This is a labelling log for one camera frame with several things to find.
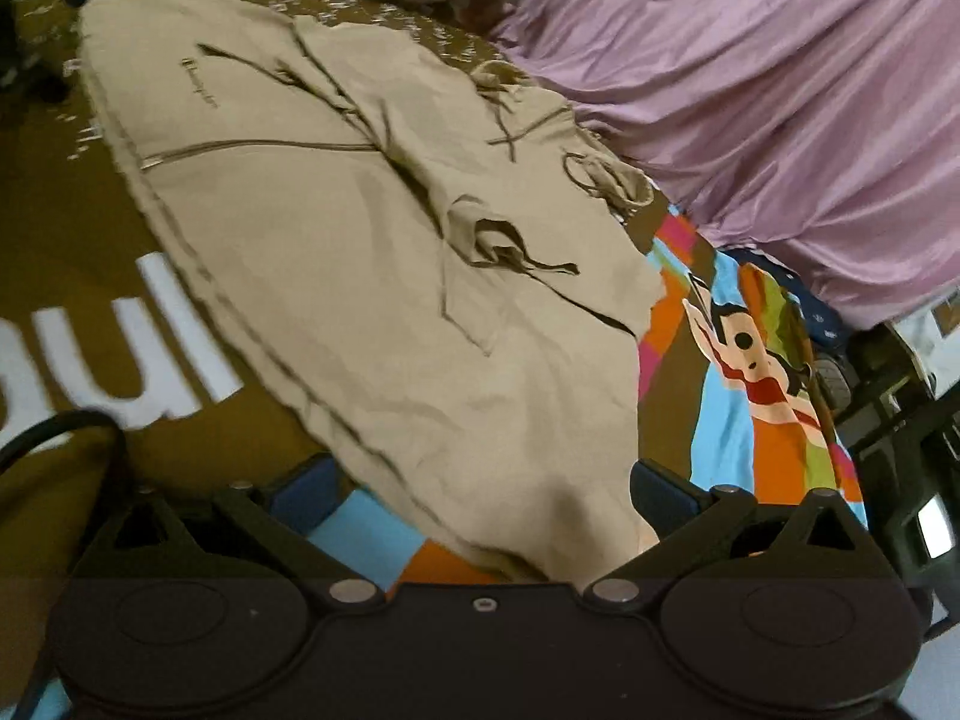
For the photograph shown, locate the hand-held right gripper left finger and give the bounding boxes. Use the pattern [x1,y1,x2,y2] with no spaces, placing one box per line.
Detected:
[71,454,387,608]

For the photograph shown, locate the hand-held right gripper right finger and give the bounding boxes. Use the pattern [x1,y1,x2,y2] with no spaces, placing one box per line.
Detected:
[581,460,899,608]

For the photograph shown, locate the beige hoodie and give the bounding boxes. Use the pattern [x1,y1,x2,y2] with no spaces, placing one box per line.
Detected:
[75,0,665,586]

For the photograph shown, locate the dark blue starred cloth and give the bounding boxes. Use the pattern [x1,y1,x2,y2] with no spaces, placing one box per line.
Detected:
[731,246,852,350]

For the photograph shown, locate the white table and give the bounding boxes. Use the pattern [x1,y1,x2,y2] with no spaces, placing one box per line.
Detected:
[885,292,960,398]

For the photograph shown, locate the brown cartoon printed bedsheet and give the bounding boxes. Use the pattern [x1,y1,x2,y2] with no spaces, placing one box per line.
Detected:
[0,0,871,720]

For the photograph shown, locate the purple blanket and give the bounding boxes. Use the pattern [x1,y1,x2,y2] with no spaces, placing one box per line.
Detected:
[487,0,960,331]

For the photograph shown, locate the black cable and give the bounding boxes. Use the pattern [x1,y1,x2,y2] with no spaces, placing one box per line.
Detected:
[0,406,143,511]

